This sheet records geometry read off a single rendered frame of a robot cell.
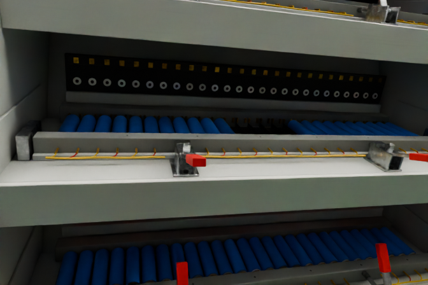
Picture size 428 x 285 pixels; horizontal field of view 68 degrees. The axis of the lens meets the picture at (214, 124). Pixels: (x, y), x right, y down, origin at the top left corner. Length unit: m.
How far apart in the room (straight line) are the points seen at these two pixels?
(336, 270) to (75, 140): 0.38
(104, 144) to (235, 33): 0.19
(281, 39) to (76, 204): 0.29
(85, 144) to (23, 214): 0.09
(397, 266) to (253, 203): 0.27
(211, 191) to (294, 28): 0.21
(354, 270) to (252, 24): 0.36
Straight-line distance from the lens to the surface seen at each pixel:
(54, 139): 0.38
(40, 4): 0.37
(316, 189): 0.40
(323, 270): 0.50
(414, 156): 0.43
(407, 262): 0.59
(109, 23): 0.36
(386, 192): 0.46
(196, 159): 0.27
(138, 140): 0.37
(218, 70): 0.50
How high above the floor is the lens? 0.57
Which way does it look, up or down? 3 degrees up
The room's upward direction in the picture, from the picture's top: straight up
